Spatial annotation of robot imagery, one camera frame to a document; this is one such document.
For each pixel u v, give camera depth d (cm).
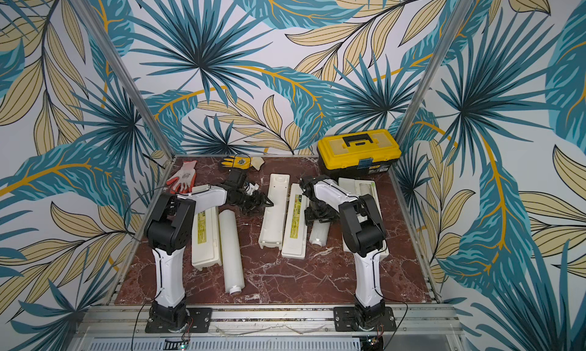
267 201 94
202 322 73
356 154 99
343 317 74
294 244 87
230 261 81
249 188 91
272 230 94
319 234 88
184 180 109
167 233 55
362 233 54
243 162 115
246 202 88
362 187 100
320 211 82
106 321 75
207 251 80
